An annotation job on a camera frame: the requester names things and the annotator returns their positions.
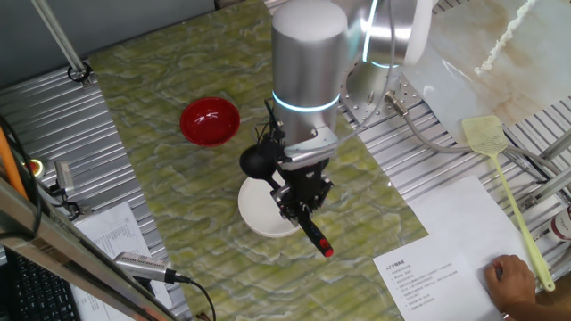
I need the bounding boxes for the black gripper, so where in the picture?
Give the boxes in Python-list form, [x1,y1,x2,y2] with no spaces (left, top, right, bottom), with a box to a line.
[269,158,335,222]

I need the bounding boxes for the black ladle with red tip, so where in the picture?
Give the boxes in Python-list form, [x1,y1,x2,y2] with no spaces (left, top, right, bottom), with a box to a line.
[238,144,335,259]

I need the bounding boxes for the person's bare forearm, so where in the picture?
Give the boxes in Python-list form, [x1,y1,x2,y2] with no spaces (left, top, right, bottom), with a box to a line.
[502,287,571,321]

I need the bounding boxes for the white bowl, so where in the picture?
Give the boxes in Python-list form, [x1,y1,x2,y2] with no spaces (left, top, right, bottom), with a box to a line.
[237,171,304,239]

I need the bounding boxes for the red bowl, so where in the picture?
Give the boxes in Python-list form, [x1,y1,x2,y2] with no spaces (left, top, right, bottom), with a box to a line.
[179,96,242,148]

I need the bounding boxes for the person's bare hand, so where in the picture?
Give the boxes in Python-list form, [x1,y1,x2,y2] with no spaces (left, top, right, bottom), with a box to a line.
[484,254,537,313]

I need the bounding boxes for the green marble pattern mat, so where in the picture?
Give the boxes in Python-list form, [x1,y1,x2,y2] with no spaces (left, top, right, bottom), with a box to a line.
[87,0,429,321]

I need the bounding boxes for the paper with short text list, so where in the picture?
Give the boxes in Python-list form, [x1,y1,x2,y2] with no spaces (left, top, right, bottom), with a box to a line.
[372,235,506,321]

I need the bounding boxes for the blank white paper sheet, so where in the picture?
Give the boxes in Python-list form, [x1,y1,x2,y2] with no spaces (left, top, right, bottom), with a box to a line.
[408,175,536,291]

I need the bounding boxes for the yellow-green fly swatter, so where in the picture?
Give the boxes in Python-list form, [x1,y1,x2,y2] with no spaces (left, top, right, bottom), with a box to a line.
[461,115,557,293]

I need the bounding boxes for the paper with dense printed table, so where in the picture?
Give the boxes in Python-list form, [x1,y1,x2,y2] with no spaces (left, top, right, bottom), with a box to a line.
[70,201,174,321]

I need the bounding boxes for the aluminium profile bar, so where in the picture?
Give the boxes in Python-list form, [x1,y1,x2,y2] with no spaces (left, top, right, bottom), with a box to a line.
[537,128,571,161]
[517,167,571,213]

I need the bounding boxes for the beige marble pattern sheet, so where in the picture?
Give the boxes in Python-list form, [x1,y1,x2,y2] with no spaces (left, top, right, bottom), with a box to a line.
[399,0,571,146]

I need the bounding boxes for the black rod base clamp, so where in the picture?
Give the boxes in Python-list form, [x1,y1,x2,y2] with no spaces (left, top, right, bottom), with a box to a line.
[66,62,95,88]

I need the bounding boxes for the red white can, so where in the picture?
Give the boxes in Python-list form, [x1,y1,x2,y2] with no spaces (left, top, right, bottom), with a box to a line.
[547,207,571,243]

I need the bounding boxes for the black keyboard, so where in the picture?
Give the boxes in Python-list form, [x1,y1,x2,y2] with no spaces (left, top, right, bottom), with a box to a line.
[4,249,84,321]

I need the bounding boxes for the thin metal rod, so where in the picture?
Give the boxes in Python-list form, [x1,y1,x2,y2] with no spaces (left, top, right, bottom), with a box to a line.
[29,0,90,77]

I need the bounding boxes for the orange pole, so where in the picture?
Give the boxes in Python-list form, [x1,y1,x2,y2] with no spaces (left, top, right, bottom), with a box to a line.
[0,127,28,200]

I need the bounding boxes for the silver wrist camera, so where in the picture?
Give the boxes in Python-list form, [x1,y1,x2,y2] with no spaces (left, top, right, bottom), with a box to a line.
[280,131,340,173]

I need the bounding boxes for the grey corrugated cable conduit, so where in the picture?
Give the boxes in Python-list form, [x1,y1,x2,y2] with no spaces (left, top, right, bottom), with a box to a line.
[383,90,566,177]

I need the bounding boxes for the black camera cable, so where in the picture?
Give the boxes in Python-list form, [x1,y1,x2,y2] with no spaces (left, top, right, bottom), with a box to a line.
[171,272,218,321]

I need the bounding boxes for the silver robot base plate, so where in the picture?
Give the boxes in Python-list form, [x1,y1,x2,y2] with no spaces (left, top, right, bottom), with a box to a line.
[338,60,425,129]

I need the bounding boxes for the silver finned camera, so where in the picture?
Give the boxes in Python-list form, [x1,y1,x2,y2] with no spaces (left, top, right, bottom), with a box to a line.
[113,251,176,284]

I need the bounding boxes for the small camera mount clamp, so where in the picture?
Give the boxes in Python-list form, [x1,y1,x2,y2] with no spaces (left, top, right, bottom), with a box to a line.
[48,185,82,218]

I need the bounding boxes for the small grey camera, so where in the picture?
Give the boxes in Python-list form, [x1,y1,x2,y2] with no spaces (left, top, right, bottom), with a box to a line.
[53,160,76,193]

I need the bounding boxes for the aluminium frame bar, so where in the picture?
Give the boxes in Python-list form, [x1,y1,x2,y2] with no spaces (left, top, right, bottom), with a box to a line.
[0,176,179,321]

